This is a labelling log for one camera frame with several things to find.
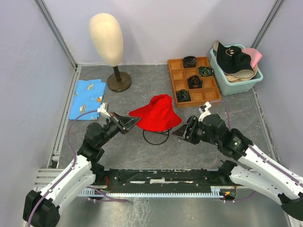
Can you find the teal plastic bin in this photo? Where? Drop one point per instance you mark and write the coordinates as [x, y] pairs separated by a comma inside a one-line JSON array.
[[230, 88]]

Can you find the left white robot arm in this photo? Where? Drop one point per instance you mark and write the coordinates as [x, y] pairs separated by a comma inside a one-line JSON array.
[[45, 207]]

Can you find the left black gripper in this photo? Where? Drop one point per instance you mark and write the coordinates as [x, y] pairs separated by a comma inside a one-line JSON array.
[[124, 123]]

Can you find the black smiley bucket hat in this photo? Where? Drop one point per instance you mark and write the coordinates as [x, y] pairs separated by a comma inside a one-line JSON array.
[[231, 59]]

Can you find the rolled black belt top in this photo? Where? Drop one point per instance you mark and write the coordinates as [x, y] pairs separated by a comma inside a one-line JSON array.
[[189, 62]]

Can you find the blue patterned cloth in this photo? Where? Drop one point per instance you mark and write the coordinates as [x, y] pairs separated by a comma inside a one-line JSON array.
[[87, 97]]

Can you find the rolled black belt middle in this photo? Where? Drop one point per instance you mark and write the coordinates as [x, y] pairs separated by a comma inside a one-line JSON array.
[[194, 82]]

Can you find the beige bucket hat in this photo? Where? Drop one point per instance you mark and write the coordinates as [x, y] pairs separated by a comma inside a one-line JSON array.
[[243, 75]]

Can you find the red bucket hat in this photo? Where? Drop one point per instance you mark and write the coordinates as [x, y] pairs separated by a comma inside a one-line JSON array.
[[157, 115]]

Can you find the beige mannequin head stand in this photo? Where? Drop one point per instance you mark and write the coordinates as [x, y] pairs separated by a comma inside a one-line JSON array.
[[106, 35]]

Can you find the rolled dark belt bottom-left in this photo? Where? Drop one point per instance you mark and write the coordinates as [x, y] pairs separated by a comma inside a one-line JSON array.
[[183, 96]]

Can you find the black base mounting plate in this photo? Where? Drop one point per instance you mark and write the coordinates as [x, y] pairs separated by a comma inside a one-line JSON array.
[[193, 180]]

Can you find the pink bucket hat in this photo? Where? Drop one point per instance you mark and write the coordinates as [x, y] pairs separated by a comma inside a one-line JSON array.
[[254, 54]]

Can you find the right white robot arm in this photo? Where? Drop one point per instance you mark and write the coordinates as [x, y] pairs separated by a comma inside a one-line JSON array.
[[254, 169]]

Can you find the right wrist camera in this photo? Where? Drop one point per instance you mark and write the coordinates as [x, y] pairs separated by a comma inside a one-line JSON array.
[[204, 109]]

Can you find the black wire hat stand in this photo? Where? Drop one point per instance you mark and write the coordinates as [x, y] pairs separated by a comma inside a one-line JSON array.
[[156, 138]]

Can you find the wooden compartment tray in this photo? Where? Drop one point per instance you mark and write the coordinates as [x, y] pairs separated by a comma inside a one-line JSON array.
[[179, 75]]

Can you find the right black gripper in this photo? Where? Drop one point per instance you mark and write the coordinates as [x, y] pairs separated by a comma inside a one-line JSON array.
[[192, 123]]

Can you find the rolled black belt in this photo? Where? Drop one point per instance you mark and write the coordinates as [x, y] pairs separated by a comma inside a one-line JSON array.
[[189, 62], [194, 82]]

